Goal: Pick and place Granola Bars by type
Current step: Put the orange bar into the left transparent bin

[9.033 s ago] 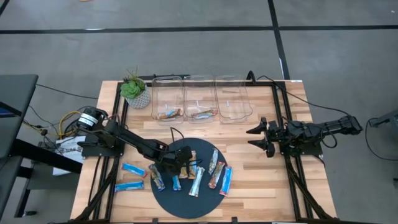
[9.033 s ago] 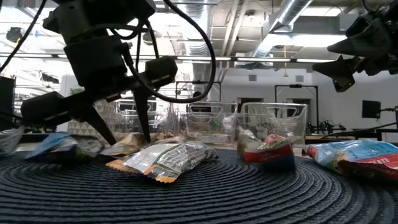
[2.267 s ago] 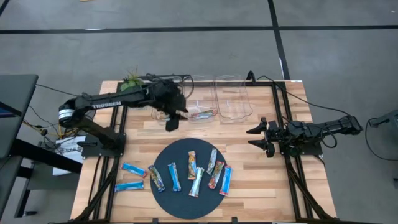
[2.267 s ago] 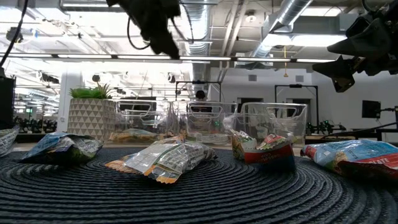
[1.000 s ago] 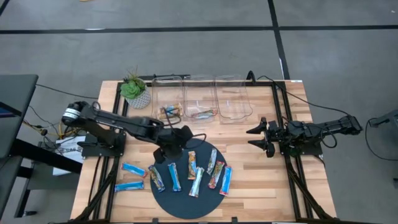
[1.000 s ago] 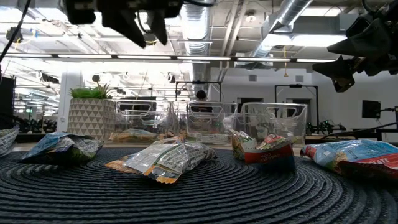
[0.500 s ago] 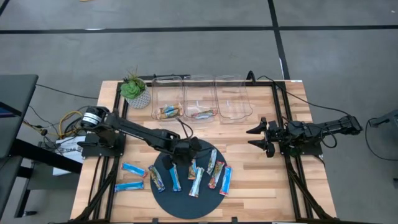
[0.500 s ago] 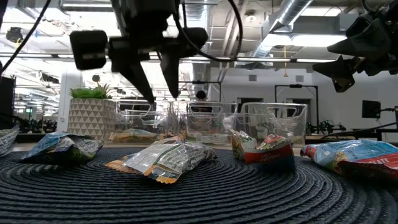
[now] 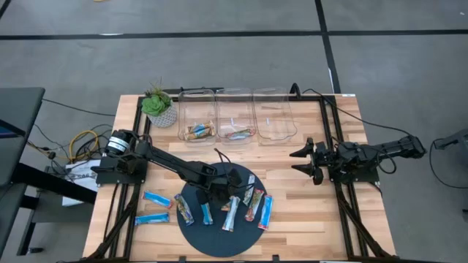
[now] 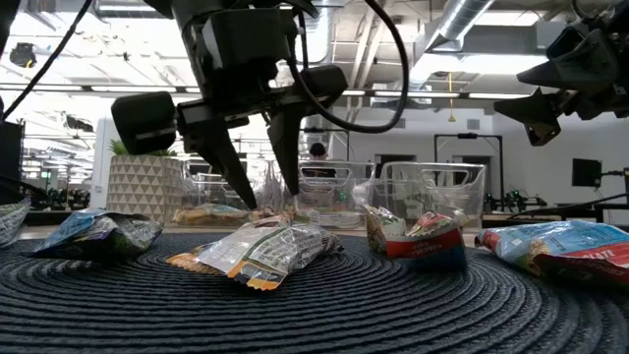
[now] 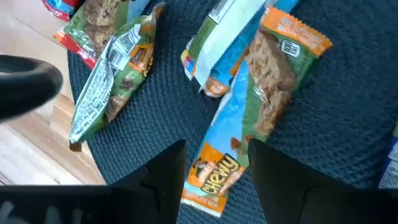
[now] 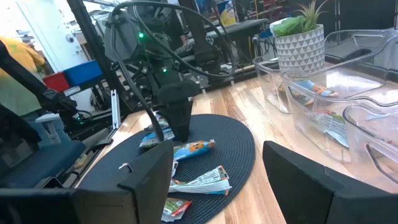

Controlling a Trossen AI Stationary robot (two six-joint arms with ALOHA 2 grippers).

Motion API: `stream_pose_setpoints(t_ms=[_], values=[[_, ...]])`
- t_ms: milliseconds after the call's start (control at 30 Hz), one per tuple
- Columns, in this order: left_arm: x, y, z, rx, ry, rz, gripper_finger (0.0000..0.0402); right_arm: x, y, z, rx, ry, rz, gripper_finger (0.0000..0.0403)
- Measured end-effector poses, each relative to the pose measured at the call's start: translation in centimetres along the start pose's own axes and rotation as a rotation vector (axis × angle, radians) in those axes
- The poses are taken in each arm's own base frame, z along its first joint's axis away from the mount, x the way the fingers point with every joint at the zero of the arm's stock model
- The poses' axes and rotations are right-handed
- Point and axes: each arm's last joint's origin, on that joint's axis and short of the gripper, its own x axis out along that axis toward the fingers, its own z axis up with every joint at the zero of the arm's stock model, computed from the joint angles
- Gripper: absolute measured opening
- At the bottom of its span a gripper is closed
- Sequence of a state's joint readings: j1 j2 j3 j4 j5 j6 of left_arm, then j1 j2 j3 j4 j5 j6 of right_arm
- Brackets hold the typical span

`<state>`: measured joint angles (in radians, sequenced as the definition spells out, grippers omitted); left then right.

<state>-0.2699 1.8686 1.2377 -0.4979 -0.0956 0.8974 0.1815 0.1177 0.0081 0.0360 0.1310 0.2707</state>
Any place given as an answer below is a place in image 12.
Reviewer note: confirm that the yellow sign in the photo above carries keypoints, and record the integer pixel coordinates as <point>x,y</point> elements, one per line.
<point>228,17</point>

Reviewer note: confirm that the clear plastic bin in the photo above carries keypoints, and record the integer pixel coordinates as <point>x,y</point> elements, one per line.
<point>267,90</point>
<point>357,149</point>
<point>304,130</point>

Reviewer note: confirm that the red and white granola bar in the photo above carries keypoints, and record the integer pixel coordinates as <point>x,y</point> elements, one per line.
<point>202,183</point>

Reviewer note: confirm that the red storage bin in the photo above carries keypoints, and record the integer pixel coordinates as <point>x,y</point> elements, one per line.
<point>56,81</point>

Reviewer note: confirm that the black background workbench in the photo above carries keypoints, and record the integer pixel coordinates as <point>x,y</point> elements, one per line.
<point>242,26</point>

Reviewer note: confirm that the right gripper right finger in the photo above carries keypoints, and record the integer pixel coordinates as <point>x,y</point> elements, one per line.
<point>311,193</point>

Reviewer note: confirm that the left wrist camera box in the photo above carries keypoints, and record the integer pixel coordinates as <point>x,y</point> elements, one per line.
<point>178,91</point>

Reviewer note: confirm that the blue granola bar orange picture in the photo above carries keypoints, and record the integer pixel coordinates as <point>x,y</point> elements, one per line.
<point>192,149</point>

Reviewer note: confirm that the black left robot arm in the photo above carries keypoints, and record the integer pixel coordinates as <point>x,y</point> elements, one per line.
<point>124,37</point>

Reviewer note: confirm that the red green snack packet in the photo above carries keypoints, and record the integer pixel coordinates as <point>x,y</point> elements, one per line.
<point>175,207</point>

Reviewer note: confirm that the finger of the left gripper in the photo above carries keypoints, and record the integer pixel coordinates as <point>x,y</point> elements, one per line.
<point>172,118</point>
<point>186,118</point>

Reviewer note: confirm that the silver aluminium extrusion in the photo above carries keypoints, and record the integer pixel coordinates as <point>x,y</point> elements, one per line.
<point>115,109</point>

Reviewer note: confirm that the blue storage bin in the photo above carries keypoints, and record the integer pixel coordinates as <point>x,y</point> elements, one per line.
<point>82,72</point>

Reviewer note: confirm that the round dark woven placemat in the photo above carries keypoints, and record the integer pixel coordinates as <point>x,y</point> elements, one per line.
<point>224,146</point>

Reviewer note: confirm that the black background robot arm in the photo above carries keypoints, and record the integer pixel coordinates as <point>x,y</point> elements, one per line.
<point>37,84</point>

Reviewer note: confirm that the dark side desk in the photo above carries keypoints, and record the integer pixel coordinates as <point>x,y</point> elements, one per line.
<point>40,161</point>

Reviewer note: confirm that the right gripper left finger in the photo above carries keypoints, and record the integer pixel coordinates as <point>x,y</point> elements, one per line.
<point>149,186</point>

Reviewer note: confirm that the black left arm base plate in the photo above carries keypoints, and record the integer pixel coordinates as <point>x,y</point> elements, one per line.
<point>214,82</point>

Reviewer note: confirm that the blue and orange granola bar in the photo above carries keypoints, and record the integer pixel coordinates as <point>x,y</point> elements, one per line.
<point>315,88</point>

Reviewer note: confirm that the succulent in triangle-pattern pot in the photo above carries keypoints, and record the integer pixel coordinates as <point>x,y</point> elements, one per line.
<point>300,49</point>

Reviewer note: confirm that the person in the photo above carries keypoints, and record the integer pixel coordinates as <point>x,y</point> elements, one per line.
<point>18,74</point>

